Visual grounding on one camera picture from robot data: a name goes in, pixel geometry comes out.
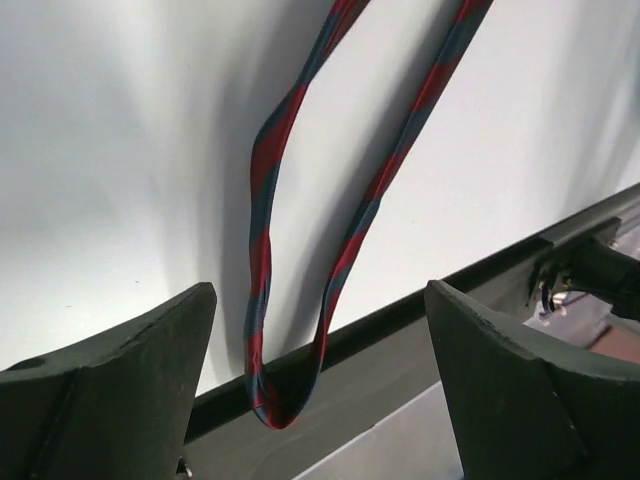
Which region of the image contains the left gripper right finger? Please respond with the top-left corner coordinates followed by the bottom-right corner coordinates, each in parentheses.
top-left (425, 281), bottom-right (639, 480)

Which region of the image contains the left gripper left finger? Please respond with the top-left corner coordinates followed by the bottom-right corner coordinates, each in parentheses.
top-left (1, 283), bottom-right (217, 479)

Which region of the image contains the red navy striped tie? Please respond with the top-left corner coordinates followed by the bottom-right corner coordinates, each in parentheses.
top-left (243, 0), bottom-right (496, 432)

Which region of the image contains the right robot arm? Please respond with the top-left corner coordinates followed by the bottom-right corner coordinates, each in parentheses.
top-left (529, 217), bottom-right (639, 321)

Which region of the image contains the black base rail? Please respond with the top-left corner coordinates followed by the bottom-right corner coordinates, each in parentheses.
top-left (184, 182), bottom-right (640, 444)

